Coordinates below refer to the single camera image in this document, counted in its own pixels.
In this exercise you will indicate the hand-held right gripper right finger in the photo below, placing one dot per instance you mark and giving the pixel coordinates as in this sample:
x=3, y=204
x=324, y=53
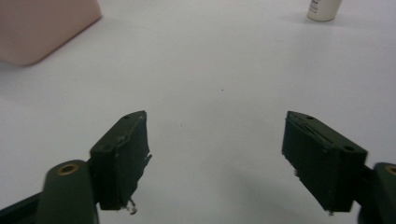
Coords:
x=323, y=165

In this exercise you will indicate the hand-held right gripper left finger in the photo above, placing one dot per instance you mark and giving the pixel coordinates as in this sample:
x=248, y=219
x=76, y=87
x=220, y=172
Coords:
x=120, y=161

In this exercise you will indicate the small white bottle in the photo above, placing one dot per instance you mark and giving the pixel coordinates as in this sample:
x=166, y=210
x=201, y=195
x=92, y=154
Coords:
x=323, y=11

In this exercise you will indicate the large pale table mat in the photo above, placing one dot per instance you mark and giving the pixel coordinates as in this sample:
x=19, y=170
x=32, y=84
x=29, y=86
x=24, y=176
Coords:
x=218, y=62

